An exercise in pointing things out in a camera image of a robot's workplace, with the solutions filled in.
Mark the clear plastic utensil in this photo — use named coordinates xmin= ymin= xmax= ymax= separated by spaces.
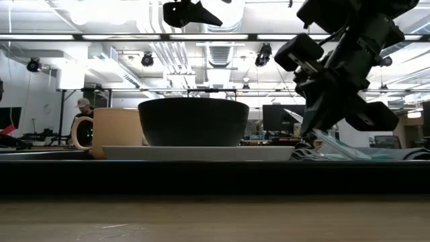
xmin=283 ymin=108 xmax=372 ymax=161

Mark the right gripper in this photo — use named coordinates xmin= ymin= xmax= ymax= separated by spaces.
xmin=273 ymin=12 xmax=406 ymax=136

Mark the white plate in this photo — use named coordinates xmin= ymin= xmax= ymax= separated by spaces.
xmin=101 ymin=145 xmax=296 ymax=162

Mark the grey cloth napkin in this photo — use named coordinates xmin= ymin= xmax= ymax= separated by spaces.
xmin=290 ymin=142 xmax=430 ymax=162

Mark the black desk monitor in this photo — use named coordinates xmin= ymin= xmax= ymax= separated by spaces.
xmin=262 ymin=104 xmax=307 ymax=136

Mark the person with grey cap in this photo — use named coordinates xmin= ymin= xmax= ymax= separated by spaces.
xmin=71 ymin=97 xmax=96 ymax=149

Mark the beige ceramic mug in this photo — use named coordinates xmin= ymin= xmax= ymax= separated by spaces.
xmin=71 ymin=107 xmax=146 ymax=161

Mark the black metal rig frame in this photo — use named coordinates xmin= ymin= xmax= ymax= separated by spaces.
xmin=56 ymin=87 xmax=114 ymax=147
xmin=185 ymin=88 xmax=238 ymax=102

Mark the black overhead frame bar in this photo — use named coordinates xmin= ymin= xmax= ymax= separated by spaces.
xmin=0 ymin=33 xmax=430 ymax=42

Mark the black serving tray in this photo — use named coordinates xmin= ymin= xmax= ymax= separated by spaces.
xmin=0 ymin=149 xmax=430 ymax=196

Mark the dark wall monitor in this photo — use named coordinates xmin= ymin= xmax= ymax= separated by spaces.
xmin=0 ymin=106 xmax=23 ymax=130

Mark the white round pillar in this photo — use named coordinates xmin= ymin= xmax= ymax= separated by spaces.
xmin=337 ymin=118 xmax=371 ymax=149

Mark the red item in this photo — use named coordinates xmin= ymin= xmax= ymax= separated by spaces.
xmin=0 ymin=124 xmax=18 ymax=136

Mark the silver ventilation duct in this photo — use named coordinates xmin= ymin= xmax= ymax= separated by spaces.
xmin=197 ymin=0 xmax=247 ymax=99

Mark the black bowl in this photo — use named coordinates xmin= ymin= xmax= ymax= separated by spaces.
xmin=137 ymin=97 xmax=251 ymax=148

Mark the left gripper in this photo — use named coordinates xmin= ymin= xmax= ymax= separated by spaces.
xmin=162 ymin=0 xmax=224 ymax=29

